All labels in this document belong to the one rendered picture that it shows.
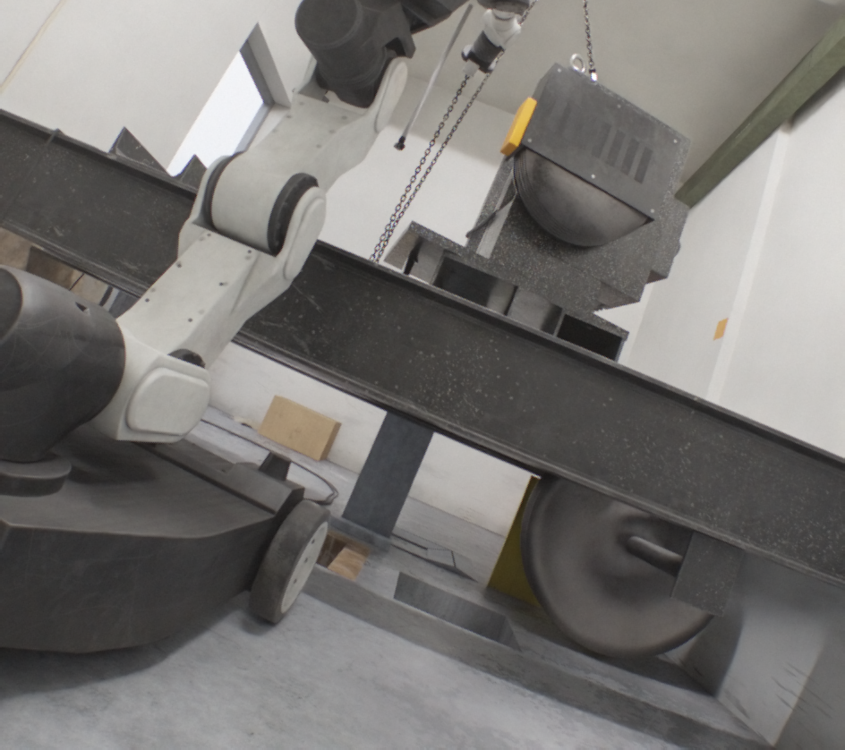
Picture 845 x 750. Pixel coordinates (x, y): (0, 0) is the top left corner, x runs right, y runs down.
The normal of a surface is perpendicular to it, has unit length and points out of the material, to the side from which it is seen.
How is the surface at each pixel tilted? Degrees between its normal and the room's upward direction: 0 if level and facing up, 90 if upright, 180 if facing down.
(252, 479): 45
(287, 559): 79
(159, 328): 50
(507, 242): 90
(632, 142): 90
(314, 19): 103
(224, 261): 64
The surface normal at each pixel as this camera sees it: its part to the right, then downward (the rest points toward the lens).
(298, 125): 0.11, -0.57
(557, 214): 0.25, -0.12
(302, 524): 0.30, -0.81
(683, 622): -0.32, -0.73
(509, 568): 0.02, -0.23
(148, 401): 0.92, 0.37
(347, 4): -0.12, -0.04
